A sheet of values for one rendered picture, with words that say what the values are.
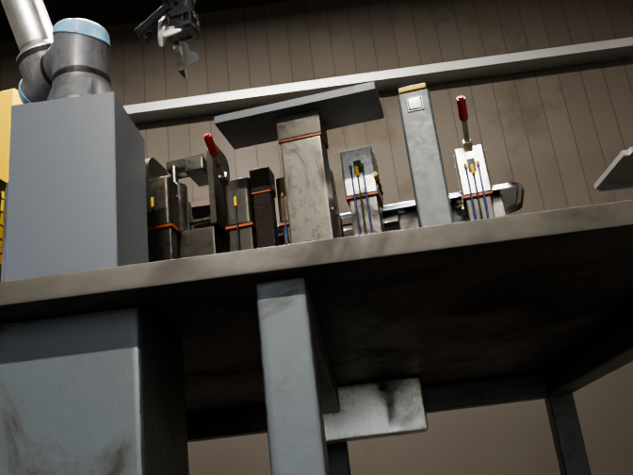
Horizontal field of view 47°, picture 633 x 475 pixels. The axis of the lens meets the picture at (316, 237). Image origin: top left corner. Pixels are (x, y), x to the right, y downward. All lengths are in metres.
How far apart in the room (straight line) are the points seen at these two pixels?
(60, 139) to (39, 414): 0.51
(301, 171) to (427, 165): 0.27
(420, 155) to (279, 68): 3.43
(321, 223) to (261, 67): 3.47
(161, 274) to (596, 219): 0.66
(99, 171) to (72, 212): 0.09
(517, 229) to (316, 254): 0.30
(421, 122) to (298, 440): 0.78
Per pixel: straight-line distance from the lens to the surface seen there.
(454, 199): 1.85
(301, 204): 1.56
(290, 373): 1.10
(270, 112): 1.64
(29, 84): 1.73
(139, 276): 1.14
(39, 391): 1.25
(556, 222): 1.15
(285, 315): 1.12
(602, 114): 4.92
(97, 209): 1.36
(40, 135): 1.47
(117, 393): 1.20
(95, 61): 1.59
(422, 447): 4.12
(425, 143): 1.57
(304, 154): 1.61
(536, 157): 4.68
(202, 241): 1.73
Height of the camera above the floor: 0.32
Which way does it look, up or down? 20 degrees up
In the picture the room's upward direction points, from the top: 7 degrees counter-clockwise
